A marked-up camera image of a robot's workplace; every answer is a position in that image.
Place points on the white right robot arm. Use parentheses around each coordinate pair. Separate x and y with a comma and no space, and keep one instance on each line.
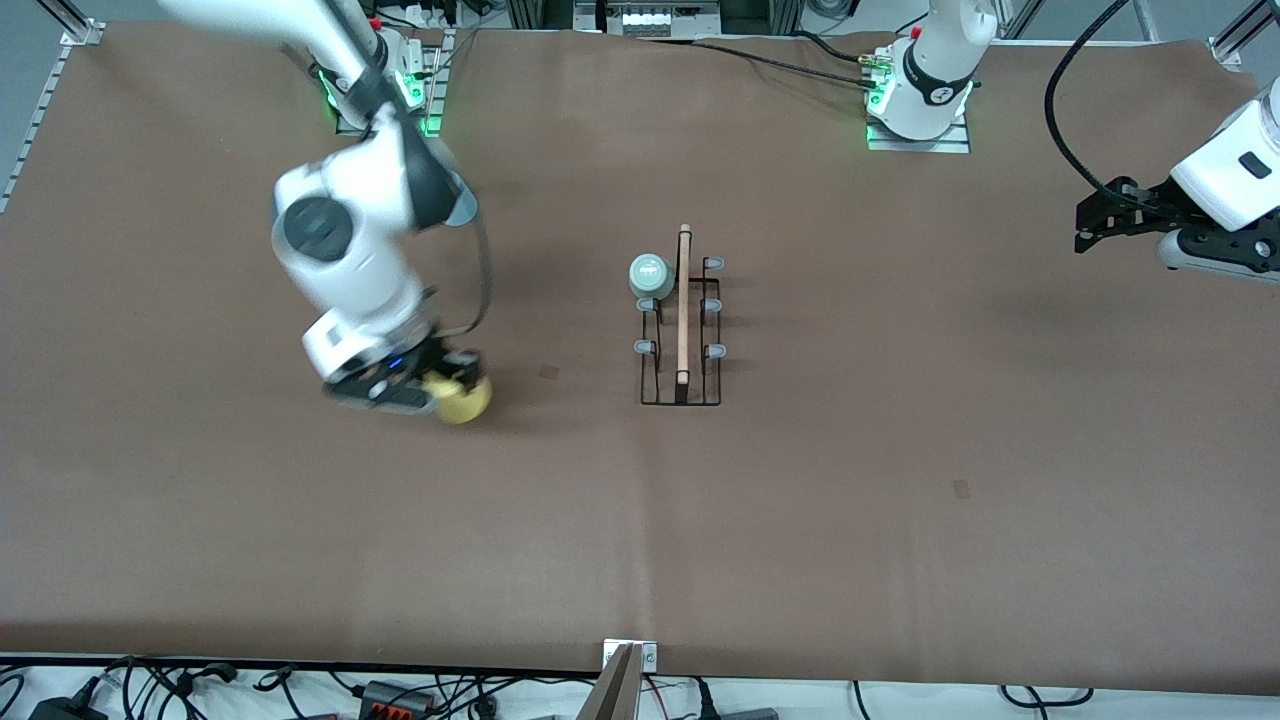
(350,260)

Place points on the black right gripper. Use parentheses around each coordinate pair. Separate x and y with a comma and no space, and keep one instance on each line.
(441,353)

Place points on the white power strip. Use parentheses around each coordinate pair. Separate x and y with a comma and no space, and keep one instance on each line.
(425,12)

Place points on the black plug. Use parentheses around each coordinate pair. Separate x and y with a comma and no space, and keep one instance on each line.
(705,700)

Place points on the right arm aluminium base plate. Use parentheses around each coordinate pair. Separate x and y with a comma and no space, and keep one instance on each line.
(436,70)

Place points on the aluminium frame extrusion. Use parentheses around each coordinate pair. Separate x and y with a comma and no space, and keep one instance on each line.
(1240,35)
(75,25)

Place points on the small metal table bracket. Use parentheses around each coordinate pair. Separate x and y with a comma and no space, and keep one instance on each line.
(648,656)

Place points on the black power adapter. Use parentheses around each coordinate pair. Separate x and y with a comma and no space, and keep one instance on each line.
(65,708)

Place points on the perforated metal strip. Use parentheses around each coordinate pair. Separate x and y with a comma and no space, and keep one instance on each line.
(38,120)

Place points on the mint green plastic cup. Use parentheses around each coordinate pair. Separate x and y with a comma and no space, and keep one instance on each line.
(650,275)

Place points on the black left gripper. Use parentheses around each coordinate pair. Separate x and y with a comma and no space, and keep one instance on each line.
(1144,203)

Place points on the left arm aluminium base plate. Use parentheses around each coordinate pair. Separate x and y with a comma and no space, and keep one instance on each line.
(950,145)

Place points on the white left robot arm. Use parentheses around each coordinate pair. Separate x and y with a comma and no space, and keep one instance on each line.
(930,80)

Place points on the black connector with orange tabs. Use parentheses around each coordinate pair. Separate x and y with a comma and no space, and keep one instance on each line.
(395,697)

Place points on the grey slanted beam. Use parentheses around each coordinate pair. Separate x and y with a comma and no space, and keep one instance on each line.
(612,695)

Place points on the grey power strip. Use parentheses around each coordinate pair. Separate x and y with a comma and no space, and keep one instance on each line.
(650,20)

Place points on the yellow plastic cup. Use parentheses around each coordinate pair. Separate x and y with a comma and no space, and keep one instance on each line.
(465,405)

